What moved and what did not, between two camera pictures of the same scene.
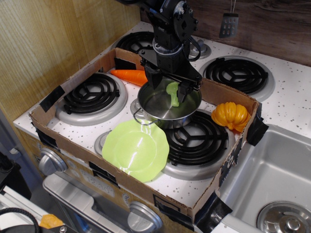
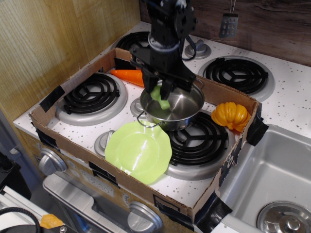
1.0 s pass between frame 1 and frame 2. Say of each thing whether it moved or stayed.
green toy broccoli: moved
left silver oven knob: stayed
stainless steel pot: stayed
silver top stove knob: stayed
